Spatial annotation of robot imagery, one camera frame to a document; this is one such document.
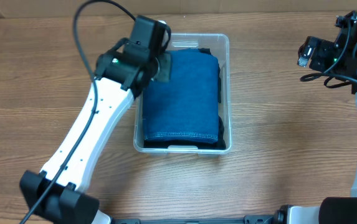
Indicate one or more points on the blue terry towel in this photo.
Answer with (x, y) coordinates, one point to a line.
(186, 107)

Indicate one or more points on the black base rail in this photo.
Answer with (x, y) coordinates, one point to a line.
(248, 219)

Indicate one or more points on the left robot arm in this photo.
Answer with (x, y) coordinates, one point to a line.
(58, 192)

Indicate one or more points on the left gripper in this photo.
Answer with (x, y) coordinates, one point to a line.
(166, 69)

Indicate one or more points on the clear plastic container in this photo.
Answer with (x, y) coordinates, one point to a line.
(219, 46)

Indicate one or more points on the black cloth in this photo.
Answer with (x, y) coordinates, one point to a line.
(220, 144)
(157, 144)

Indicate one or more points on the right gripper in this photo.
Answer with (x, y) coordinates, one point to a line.
(319, 47)

